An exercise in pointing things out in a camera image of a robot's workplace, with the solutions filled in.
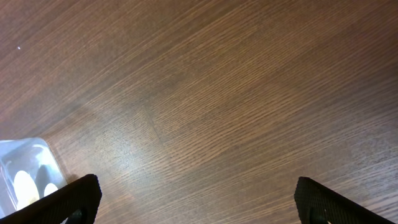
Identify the clear plastic container right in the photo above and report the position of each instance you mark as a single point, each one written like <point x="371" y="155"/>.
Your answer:
<point x="33" y="156"/>

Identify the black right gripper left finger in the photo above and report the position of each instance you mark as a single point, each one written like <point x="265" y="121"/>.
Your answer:
<point x="76" y="202"/>

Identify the white plastic spoon slim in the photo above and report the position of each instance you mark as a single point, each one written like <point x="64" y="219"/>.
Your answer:
<point x="49" y="189"/>

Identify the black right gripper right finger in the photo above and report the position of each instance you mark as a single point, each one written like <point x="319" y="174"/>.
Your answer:
<point x="318" y="204"/>

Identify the yellow plastic spoon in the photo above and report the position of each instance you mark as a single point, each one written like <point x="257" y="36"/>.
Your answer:
<point x="25" y="189"/>

